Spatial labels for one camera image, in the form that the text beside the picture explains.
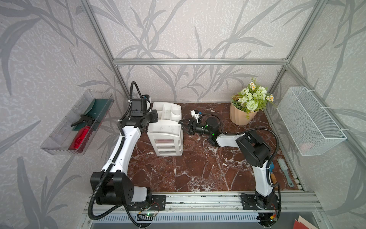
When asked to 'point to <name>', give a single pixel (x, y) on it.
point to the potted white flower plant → (245, 105)
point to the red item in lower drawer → (163, 141)
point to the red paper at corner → (297, 224)
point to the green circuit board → (148, 214)
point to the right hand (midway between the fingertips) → (179, 125)
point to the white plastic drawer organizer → (166, 135)
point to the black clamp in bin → (84, 118)
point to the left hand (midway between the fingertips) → (154, 112)
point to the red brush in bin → (80, 139)
